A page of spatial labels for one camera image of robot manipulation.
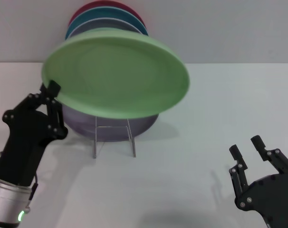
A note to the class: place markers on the maroon red plate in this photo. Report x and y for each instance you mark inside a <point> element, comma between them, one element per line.
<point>106,4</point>

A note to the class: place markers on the lavender plate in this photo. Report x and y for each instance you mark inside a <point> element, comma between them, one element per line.
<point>82,128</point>

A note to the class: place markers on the light green plate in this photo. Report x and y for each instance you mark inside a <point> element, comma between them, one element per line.
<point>118,73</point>

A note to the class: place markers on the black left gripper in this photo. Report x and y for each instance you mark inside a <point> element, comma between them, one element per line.
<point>22,142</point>

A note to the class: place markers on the dark teal blue plate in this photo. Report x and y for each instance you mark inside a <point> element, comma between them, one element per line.
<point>106,13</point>

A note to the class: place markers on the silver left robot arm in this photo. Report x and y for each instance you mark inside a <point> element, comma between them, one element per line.
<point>8,204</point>

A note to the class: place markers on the slate grey plate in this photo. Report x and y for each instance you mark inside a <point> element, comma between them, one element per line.
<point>106,24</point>

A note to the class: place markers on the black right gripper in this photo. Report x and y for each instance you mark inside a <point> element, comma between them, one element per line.
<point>272,199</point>

